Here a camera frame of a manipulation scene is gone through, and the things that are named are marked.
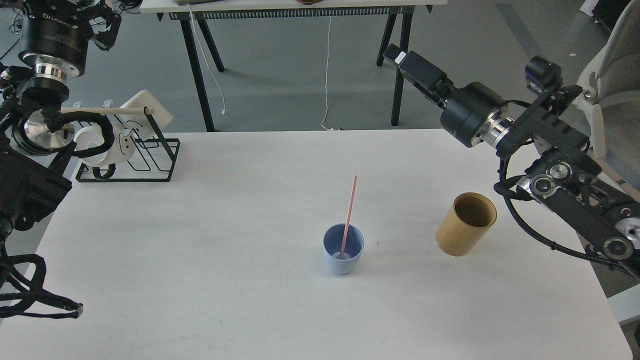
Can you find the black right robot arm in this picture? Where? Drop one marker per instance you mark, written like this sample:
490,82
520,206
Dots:
542,158

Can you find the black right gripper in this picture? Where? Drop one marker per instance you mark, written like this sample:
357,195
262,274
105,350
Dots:
472,114

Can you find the white mug on rack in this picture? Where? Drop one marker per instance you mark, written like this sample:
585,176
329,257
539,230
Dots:
121,150

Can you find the bamboo cylinder holder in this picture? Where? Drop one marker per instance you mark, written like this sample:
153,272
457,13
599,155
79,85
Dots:
469,218

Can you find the blue cup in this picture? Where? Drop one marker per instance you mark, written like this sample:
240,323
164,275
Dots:
331,242

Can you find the white office chair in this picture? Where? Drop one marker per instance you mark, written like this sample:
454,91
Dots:
610,88

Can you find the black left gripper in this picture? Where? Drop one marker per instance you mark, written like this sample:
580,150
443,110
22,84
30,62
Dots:
58,32

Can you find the black wire dish rack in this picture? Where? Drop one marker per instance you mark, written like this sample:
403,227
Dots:
154,160

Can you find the white plate on rack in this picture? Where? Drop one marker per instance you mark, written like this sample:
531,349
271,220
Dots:
145,105

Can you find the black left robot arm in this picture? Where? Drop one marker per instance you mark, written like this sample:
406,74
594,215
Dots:
37,138

